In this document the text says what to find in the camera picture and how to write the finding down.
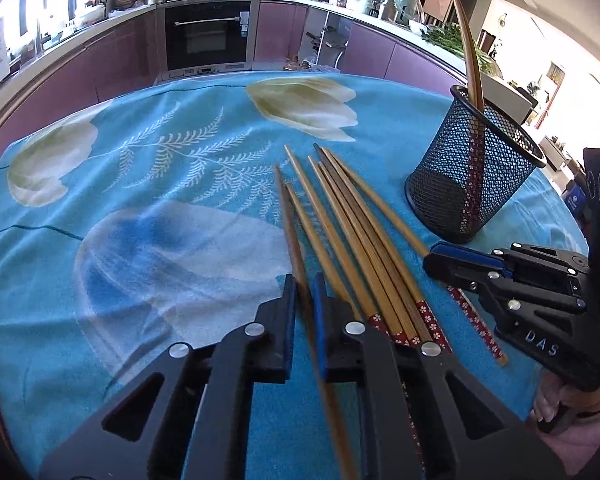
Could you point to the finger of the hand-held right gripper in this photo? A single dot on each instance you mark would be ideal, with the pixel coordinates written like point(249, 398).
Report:
point(465, 252)
point(460, 272)

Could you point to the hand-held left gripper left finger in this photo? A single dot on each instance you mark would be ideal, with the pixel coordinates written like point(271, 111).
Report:
point(290, 315)

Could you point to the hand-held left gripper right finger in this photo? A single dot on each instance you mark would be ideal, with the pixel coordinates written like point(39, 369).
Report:
point(320, 315)

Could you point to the wooden chopstick red floral end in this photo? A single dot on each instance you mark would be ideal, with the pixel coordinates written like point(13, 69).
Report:
point(292, 240)
point(472, 60)
point(380, 201)

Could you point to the bunch of wooden chopsticks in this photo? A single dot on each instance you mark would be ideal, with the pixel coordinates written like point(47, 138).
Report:
point(360, 250)

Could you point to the black mesh utensil holder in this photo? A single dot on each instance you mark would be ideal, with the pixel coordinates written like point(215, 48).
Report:
point(500, 180)

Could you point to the blue bin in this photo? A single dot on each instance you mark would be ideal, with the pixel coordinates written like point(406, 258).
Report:
point(576, 200)

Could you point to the green leafy vegetables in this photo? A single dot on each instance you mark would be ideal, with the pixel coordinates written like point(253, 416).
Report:
point(450, 42)

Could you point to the blue floral tablecloth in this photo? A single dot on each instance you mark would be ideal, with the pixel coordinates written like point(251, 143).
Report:
point(130, 160)

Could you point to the bottles on floor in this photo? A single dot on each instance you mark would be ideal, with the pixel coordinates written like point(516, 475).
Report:
point(305, 65)

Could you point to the steel thermos jug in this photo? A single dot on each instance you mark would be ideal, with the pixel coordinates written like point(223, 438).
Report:
point(387, 9)

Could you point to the light green kitchen appliance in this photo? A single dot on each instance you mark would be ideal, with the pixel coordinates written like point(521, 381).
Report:
point(405, 2)

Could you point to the black built-in oven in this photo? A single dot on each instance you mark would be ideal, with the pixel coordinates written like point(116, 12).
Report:
point(207, 35)

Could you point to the purple kitchen cabinets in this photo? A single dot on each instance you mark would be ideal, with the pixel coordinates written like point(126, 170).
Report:
point(105, 65)

